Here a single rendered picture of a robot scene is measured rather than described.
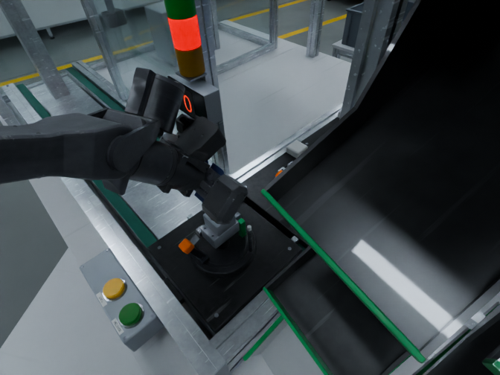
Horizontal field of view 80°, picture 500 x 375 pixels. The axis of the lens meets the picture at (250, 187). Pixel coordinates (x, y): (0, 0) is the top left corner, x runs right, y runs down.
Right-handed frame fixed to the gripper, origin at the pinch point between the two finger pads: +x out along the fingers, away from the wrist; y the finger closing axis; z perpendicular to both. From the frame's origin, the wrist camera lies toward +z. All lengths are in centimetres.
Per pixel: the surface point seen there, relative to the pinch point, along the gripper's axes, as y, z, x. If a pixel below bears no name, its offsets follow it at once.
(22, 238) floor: 148, -120, 49
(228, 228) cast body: -2.2, -7.6, 8.1
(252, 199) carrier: 5.7, -3.6, 23.9
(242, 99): 57, 20, 60
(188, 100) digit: 18.1, 9.0, 2.5
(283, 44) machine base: 83, 61, 96
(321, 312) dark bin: -26.1, -2.4, -6.0
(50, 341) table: 14, -49, -2
